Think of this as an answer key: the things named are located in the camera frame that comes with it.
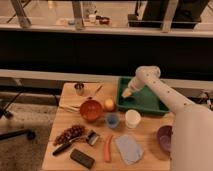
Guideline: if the yellow sponge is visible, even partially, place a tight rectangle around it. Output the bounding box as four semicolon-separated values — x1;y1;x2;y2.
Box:
122;88;132;98

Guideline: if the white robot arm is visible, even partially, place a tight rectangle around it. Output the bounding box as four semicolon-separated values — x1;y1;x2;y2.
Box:
122;66;213;171

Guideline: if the green plastic tray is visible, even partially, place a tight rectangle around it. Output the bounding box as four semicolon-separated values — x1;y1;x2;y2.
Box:
116;77;169;116

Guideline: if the white cup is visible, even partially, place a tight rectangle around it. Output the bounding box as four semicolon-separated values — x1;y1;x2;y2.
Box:
125;110;141;129

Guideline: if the wooden spoon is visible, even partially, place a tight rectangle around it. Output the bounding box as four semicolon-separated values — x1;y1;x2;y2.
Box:
87;85;102;100

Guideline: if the blue plastic cup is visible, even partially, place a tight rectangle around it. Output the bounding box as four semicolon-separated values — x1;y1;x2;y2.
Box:
105;113;119;129

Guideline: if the red bowl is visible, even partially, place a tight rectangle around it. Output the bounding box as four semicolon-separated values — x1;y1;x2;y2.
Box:
80;100;103;122

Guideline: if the purple bowl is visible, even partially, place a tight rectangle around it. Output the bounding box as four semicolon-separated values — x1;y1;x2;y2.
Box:
156;125;172;153

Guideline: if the small metal cup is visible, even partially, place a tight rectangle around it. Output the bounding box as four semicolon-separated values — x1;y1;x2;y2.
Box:
74;82;84;96

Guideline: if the blue folded cloth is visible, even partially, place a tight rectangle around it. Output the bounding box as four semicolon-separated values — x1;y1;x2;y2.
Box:
115;134;144;165

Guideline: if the orange carrot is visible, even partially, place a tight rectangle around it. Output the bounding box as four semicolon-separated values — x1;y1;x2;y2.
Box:
103;135;113;162

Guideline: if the bunch of dark grapes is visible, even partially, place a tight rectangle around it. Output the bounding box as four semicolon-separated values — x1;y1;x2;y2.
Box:
53;124;85;146

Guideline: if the black rectangular block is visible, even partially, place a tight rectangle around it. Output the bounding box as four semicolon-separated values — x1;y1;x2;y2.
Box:
70;149;95;169

